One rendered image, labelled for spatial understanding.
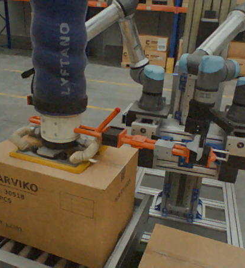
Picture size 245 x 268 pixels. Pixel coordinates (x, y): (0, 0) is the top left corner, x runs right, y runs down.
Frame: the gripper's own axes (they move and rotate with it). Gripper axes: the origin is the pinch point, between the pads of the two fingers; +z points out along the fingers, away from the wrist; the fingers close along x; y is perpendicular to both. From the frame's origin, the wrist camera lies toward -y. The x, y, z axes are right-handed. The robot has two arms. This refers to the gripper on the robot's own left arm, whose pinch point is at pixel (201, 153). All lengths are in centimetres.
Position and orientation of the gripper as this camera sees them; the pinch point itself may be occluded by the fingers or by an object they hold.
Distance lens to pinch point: 118.7
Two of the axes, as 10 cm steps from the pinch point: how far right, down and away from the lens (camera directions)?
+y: -9.3, -1.9, 3.1
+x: -3.6, 3.4, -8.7
